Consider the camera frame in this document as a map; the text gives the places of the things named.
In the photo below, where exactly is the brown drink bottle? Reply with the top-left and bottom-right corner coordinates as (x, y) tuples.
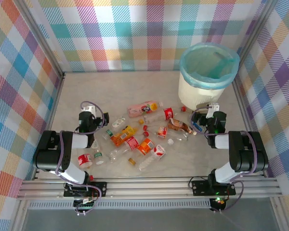
(168, 117), (198, 136)

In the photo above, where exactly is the orange juice bottle yellow label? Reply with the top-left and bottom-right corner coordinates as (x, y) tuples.
(110, 125), (138, 147)

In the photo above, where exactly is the clear crushed plastic bottle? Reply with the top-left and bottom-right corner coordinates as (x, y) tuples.
(170, 131), (190, 143)

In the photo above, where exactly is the clear bottle pink-red label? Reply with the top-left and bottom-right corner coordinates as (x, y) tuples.
(107, 136), (140, 164)

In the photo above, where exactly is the pink drink bottle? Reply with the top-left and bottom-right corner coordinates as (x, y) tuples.
(127, 101), (164, 118)

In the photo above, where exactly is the small bottle red white label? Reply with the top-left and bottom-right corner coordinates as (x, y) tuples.
(155, 126), (170, 140)

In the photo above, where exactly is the clear bottle orange label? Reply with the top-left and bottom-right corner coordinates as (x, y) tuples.
(127, 137), (156, 167)

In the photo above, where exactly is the clear bottle red white label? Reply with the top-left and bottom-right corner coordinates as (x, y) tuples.
(137, 139), (175, 172)

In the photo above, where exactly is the white plastic bin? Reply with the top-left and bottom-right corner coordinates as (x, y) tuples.
(178, 71), (228, 109)

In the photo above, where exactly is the small clear bottle green label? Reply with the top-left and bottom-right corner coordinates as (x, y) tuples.
(102, 128), (114, 141)

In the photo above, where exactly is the small bottle beige green label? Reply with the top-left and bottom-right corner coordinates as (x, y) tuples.
(111, 116), (126, 128)

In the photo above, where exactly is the water bottle green label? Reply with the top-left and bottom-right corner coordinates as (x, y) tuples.
(93, 148), (105, 166)

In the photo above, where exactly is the plaid backdrop cloth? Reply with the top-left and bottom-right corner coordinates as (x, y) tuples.
(236, 0), (289, 231)
(21, 0), (277, 73)
(0, 0), (63, 231)

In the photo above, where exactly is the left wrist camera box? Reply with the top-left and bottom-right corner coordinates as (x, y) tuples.
(82, 103), (97, 114)

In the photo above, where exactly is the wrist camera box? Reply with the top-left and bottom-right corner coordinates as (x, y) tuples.
(82, 103), (97, 114)
(205, 103), (220, 119)

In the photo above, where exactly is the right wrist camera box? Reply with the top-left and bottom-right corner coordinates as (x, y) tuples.
(205, 103), (220, 119)

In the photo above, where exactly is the aluminium side rail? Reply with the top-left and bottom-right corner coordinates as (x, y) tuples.
(232, 78), (269, 179)
(32, 73), (66, 181)

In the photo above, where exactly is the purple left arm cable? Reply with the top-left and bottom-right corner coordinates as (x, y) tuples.
(55, 101), (105, 216)

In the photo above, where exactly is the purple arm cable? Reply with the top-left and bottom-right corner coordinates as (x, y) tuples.
(55, 101), (105, 216)
(189, 105), (258, 214)

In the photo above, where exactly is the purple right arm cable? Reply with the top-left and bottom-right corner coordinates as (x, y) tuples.
(189, 105), (258, 214)

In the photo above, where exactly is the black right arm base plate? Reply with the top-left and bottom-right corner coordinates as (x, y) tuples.
(191, 180), (236, 196)

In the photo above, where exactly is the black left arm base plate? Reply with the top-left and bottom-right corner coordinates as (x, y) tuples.
(64, 181), (107, 198)

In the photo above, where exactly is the aluminium mounting rail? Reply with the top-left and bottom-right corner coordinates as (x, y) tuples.
(16, 177), (284, 199)

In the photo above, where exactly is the grey slotted cable duct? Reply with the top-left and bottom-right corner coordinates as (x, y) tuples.
(28, 199), (211, 209)

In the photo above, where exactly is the aluminium frame post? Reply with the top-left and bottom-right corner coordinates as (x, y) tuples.
(15, 0), (66, 81)
(236, 0), (280, 63)

